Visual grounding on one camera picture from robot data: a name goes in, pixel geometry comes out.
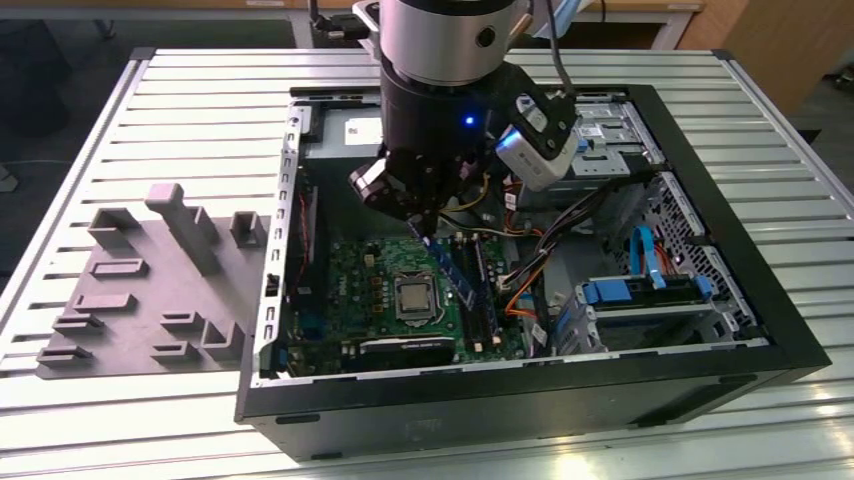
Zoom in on black PC case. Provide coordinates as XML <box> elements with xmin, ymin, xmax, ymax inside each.
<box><xmin>230</xmin><ymin>83</ymin><xmax>833</xmax><ymax>462</ymax></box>

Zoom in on grey parts rack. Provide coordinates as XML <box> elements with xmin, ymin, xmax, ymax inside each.
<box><xmin>32</xmin><ymin>182</ymin><xmax>272</xmax><ymax>381</ymax></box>

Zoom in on green motherboard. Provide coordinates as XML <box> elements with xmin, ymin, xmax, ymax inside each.
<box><xmin>285</xmin><ymin>234</ymin><xmax>535</xmax><ymax>376</ymax></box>

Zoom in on orange wire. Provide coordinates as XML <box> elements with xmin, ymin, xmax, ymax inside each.
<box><xmin>503</xmin><ymin>284</ymin><xmax>545</xmax><ymax>319</ymax></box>

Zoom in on brown wooden cabinet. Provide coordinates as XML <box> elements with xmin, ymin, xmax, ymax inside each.
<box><xmin>679</xmin><ymin>0</ymin><xmax>854</xmax><ymax>119</ymax></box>

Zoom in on yellow and black wires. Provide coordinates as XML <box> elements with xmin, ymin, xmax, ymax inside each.
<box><xmin>439</xmin><ymin>169</ymin><xmax>545</xmax><ymax>239</ymax></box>

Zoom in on grey power supply unit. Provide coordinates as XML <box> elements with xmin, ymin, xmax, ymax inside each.
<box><xmin>302</xmin><ymin>105</ymin><xmax>439</xmax><ymax>239</ymax></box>

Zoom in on black graphics card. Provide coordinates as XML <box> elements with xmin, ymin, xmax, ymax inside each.
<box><xmin>338</xmin><ymin>334</ymin><xmax>459</xmax><ymax>374</ymax></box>

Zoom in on silver CPU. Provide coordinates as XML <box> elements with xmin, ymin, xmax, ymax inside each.
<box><xmin>397</xmin><ymin>284</ymin><xmax>435</xmax><ymax>309</ymax></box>

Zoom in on hard disk in blue carrier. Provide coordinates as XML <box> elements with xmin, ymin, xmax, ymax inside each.
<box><xmin>576</xmin><ymin>277</ymin><xmax>715</xmax><ymax>309</ymax></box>

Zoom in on black wire bundle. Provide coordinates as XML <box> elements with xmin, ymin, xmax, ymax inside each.
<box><xmin>496</xmin><ymin>169</ymin><xmax>668</xmax><ymax>294</ymax></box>

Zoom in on blue flat wire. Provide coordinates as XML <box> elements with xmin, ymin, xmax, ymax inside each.
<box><xmin>629</xmin><ymin>224</ymin><xmax>668</xmax><ymax>290</ymax></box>

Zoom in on metal disk bay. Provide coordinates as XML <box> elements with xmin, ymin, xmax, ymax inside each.
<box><xmin>572</xmin><ymin>299</ymin><xmax>741</xmax><ymax>351</ymax></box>

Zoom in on metal drive cage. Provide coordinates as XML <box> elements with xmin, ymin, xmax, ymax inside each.
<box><xmin>519</xmin><ymin>92</ymin><xmax>665</xmax><ymax>209</ymax></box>

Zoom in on black RAM slot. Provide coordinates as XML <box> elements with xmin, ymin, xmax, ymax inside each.
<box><xmin>449</xmin><ymin>234</ymin><xmax>485</xmax><ymax>354</ymax></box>

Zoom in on black camera cable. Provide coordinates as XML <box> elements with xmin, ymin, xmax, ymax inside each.
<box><xmin>543</xmin><ymin>0</ymin><xmax>579</xmax><ymax>99</ymax></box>

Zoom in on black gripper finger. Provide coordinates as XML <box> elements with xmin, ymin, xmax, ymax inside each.
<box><xmin>429</xmin><ymin>158</ymin><xmax>483</xmax><ymax>232</ymax></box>
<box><xmin>346</xmin><ymin>156</ymin><xmax>440</xmax><ymax>235</ymax></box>

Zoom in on metal socket cover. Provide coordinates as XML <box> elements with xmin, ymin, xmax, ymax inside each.
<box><xmin>389</xmin><ymin>272</ymin><xmax>445</xmax><ymax>324</ymax></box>

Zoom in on thin red wire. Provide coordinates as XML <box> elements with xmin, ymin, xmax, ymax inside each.
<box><xmin>297</xmin><ymin>187</ymin><xmax>318</xmax><ymax>281</ymax></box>

